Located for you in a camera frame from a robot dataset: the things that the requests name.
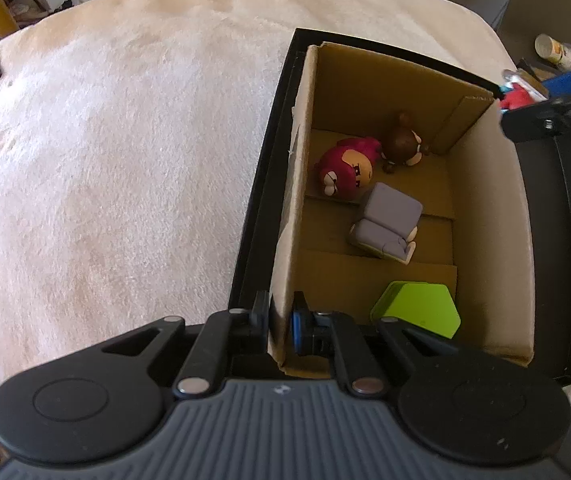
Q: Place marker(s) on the purple cube toy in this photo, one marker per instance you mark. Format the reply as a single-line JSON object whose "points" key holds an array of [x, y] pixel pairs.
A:
{"points": [[387, 223]]}

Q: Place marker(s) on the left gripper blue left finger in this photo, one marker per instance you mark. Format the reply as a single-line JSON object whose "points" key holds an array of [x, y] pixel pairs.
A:
{"points": [[259, 315]]}

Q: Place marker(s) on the green cube toy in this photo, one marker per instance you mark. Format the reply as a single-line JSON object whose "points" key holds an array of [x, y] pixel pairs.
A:
{"points": [[427, 305]]}

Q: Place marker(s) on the cream fuzzy blanket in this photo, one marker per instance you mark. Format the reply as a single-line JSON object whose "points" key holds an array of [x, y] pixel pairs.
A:
{"points": [[130, 132]]}

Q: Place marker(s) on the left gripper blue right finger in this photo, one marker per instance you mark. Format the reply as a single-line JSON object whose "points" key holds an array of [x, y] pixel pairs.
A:
{"points": [[311, 334]]}

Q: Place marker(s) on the brown cardboard box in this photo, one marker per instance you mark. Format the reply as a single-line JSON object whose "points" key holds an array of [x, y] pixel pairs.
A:
{"points": [[400, 173]]}

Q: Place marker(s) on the red pink plush figurine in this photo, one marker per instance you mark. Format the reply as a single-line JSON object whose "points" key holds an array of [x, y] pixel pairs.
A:
{"points": [[346, 169]]}

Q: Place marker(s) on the stack of paper cups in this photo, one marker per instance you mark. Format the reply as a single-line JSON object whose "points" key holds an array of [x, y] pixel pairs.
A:
{"points": [[553, 51]]}

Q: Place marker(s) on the black shallow tray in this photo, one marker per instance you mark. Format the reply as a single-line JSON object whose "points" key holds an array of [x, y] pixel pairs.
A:
{"points": [[545, 167]]}

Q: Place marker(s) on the red figurine with box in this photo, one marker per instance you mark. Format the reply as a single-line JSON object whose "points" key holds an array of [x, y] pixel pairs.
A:
{"points": [[521, 89]]}

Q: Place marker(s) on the brown haired doll figurine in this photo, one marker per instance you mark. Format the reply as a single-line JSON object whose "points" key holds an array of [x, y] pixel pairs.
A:
{"points": [[401, 145]]}

